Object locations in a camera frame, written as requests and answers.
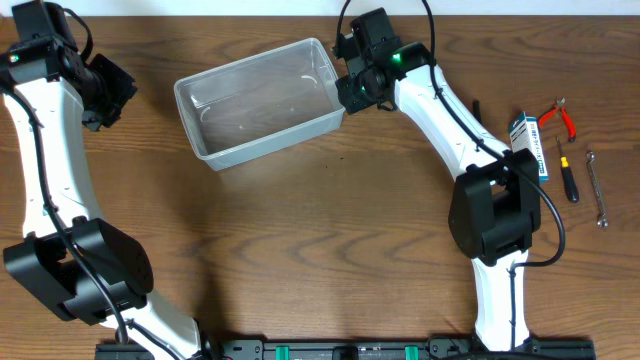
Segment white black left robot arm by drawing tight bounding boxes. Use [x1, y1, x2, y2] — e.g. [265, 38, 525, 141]
[1, 1, 223, 359]

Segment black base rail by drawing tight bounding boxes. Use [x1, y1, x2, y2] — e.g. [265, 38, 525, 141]
[94, 337, 596, 360]

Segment clear plastic container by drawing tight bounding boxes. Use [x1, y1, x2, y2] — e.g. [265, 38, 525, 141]
[174, 38, 345, 171]

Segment red handled pliers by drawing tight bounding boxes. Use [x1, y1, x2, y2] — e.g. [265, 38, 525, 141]
[537, 98, 577, 143]

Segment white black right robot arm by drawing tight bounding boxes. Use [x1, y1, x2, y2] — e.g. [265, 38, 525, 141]
[332, 8, 540, 351]

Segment black yellow screwdriver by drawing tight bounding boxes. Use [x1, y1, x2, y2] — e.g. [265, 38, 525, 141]
[555, 137, 580, 203]

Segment white blue cardboard box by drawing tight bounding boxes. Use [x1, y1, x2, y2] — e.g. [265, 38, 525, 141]
[509, 112, 549, 183]

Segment silver wrench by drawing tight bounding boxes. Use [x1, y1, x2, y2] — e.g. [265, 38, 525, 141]
[586, 150, 609, 228]

